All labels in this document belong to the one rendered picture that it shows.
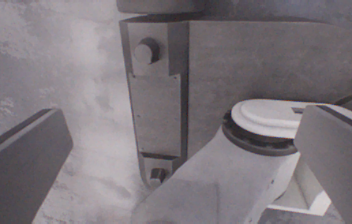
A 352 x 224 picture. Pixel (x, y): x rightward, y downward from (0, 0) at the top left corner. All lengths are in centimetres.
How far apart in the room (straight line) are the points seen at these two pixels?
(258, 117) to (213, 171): 12
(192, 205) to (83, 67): 65
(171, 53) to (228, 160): 24
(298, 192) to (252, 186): 22
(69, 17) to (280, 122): 66
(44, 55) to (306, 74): 80
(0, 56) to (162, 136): 71
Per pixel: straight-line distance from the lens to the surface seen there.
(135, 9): 45
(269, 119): 35
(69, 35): 78
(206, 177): 29
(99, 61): 75
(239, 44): 45
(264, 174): 32
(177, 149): 56
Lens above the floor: 61
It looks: 58 degrees down
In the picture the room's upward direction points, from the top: 158 degrees counter-clockwise
